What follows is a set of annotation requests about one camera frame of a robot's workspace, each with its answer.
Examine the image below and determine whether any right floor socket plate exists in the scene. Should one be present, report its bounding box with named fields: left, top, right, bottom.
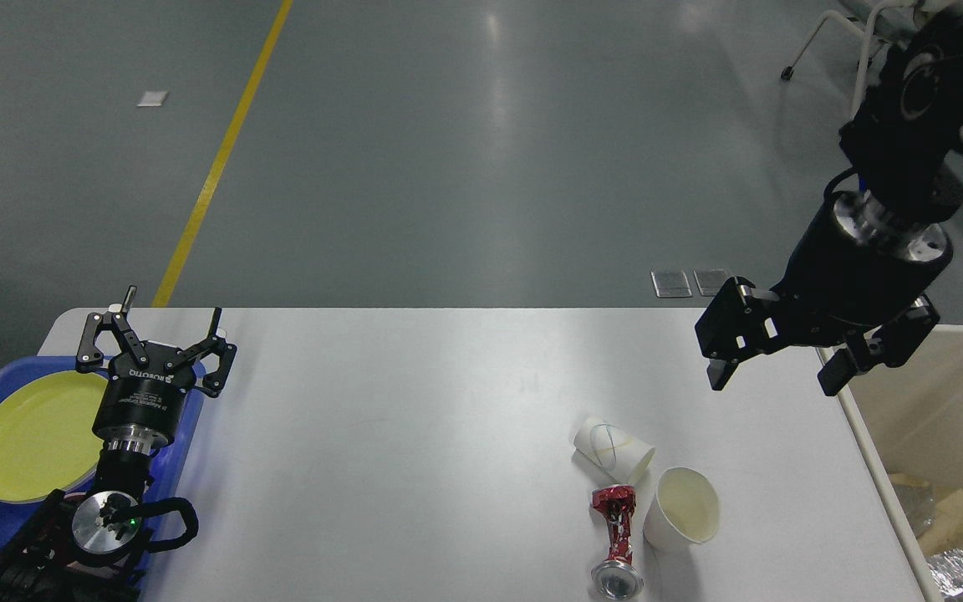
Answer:
left=693, top=269, right=732, bottom=298

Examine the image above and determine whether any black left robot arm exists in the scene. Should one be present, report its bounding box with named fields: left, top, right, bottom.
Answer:
left=0, top=286, right=237, bottom=601

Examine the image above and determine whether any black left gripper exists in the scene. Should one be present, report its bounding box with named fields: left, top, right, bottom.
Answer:
left=75, top=285, right=238, bottom=457

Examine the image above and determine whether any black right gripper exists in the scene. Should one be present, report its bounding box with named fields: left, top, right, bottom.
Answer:
left=695, top=194, right=953, bottom=396

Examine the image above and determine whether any left floor socket plate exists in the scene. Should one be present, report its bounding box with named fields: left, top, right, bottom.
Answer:
left=650, top=270, right=693, bottom=298

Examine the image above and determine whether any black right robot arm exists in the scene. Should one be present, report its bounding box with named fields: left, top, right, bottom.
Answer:
left=695, top=1, right=963, bottom=395

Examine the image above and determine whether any crushed red can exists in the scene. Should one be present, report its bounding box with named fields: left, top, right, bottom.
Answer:
left=591, top=484, right=645, bottom=601

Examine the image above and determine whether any floor socket plate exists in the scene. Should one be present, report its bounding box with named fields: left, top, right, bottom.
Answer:
left=693, top=269, right=732, bottom=298
left=650, top=270, right=693, bottom=298

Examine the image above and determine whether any white office chair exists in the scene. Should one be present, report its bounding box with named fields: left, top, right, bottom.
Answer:
left=778, top=1, right=917, bottom=119

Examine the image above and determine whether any yellow plastic plate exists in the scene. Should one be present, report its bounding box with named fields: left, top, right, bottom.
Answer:
left=0, top=372, right=107, bottom=504

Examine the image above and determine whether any beige plastic bin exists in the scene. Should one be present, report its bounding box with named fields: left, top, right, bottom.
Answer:
left=838, top=324, right=963, bottom=601

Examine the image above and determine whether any crushed white paper cup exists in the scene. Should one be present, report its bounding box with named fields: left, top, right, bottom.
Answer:
left=643, top=467, right=721, bottom=553

